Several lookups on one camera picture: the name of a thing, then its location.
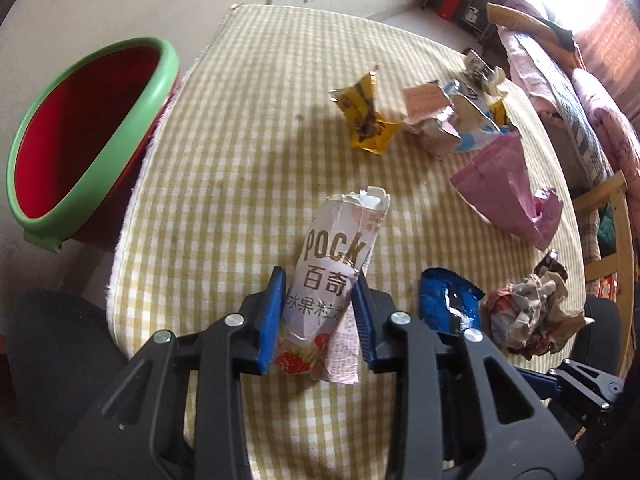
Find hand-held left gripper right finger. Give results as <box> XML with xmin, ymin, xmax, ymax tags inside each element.
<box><xmin>351</xmin><ymin>275</ymin><xmax>586</xmax><ymax>480</ymax></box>

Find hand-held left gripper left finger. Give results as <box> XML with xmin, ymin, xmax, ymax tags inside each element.
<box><xmin>55</xmin><ymin>266</ymin><xmax>288</xmax><ymax>480</ymax></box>

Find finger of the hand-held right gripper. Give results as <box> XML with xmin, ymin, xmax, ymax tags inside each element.
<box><xmin>516</xmin><ymin>359</ymin><xmax>626</xmax><ymax>411</ymax></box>

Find pink white snack box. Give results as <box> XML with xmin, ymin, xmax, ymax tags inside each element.
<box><xmin>274</xmin><ymin>186</ymin><xmax>392</xmax><ymax>385</ymax></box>

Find blue white foil packet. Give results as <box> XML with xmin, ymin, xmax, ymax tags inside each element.
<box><xmin>442</xmin><ymin>79</ymin><xmax>518</xmax><ymax>153</ymax></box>

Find red bin with green rim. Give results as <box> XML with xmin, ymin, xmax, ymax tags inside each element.
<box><xmin>6</xmin><ymin>36</ymin><xmax>181</xmax><ymax>253</ymax></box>

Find dark blue wrapper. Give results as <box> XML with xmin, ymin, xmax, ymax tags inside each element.
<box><xmin>419</xmin><ymin>267</ymin><xmax>486</xmax><ymax>336</ymax></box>

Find crumpled white red paper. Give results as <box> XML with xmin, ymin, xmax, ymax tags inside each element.
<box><xmin>481</xmin><ymin>270</ymin><xmax>593</xmax><ymax>360</ymax></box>

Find wooden chair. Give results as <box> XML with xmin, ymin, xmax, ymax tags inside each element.
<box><xmin>572</xmin><ymin>170</ymin><xmax>635</xmax><ymax>376</ymax></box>

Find pink plastic bag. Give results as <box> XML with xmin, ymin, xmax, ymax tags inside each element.
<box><xmin>449</xmin><ymin>132</ymin><xmax>565</xmax><ymax>251</ymax></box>

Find yellow snack wrapper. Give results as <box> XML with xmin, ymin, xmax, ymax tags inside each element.
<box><xmin>329</xmin><ymin>71</ymin><xmax>403</xmax><ymax>153</ymax></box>

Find black chair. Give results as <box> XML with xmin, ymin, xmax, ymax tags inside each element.
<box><xmin>7</xmin><ymin>287</ymin><xmax>131</xmax><ymax>411</ymax></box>

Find crumpled pink white carton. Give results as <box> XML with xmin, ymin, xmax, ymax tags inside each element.
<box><xmin>402</xmin><ymin>80</ymin><xmax>463</xmax><ymax>160</ymax></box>

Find pink blanket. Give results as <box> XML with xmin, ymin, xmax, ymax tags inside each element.
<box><xmin>500</xmin><ymin>0</ymin><xmax>640</xmax><ymax>191</ymax></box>

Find crumpled white black carton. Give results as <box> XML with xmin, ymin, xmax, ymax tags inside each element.
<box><xmin>462</xmin><ymin>49</ymin><xmax>508</xmax><ymax>111</ymax></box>

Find grey checked quilt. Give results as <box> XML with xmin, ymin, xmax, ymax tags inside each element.
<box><xmin>515</xmin><ymin>35</ymin><xmax>615</xmax><ymax>186</ymax></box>

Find red patterned curtain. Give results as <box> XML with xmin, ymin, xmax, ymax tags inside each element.
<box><xmin>575</xmin><ymin>0</ymin><xmax>640</xmax><ymax>126</ymax></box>

